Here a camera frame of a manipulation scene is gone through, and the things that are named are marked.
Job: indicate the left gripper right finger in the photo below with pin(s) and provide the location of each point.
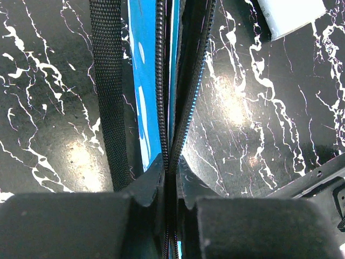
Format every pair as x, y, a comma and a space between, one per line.
221, 227

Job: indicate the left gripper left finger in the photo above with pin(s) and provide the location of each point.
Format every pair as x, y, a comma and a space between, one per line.
81, 224

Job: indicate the blue racket bag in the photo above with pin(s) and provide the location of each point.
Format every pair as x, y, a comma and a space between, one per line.
168, 43

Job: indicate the white shuttlecock tube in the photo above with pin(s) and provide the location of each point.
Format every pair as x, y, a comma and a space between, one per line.
286, 16

